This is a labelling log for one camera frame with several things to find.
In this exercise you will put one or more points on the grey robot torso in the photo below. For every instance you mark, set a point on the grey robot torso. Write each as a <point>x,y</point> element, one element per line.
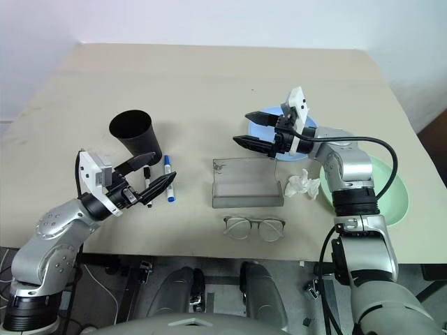
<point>188,324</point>

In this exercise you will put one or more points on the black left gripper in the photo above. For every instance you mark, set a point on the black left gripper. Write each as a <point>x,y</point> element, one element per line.
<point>122,195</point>

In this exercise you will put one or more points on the light green plate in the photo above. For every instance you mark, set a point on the light green plate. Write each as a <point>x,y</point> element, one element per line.
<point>391,202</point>

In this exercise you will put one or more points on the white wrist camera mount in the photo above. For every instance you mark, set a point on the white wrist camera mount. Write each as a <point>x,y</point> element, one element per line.
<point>87,171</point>
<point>297,101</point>

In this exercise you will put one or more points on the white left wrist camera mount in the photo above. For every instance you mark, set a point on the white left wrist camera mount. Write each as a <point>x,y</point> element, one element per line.
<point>87,171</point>

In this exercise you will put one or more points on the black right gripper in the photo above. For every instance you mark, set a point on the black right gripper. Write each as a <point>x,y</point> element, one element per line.
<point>283,139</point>

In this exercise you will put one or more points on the thin-framed eyeglasses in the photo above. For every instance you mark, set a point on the thin-framed eyeglasses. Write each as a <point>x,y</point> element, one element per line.
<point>239,228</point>

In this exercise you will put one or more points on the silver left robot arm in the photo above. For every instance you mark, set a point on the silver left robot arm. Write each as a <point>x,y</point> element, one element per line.
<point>52,223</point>

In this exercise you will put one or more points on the light blue plate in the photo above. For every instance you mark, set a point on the light blue plate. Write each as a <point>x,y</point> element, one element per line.
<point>260,130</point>

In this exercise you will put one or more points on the blue whiteboard marker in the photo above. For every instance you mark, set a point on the blue whiteboard marker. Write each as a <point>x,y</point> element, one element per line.
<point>167,164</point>

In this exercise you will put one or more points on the crumpled white tissue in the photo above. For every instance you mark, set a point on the crumpled white tissue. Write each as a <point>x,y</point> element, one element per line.
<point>297,185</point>

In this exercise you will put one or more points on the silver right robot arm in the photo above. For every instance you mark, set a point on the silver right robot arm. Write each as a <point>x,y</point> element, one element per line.
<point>352,167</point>

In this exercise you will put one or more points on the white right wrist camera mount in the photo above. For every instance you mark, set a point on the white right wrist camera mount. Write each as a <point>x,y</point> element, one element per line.
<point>297,101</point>

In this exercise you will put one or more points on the black plastic cup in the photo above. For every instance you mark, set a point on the black plastic cup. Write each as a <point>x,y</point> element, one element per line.
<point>139,139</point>

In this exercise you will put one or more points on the clear glasses case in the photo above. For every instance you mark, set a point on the clear glasses case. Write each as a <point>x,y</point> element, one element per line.
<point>244,199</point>

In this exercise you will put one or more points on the dark grey rounded shape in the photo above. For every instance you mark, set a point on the dark grey rounded shape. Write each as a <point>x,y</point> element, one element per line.
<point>174,293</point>
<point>262,293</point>

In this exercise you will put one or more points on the black whiteboard marker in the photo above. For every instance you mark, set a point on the black whiteboard marker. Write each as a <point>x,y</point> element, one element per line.
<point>146,174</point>

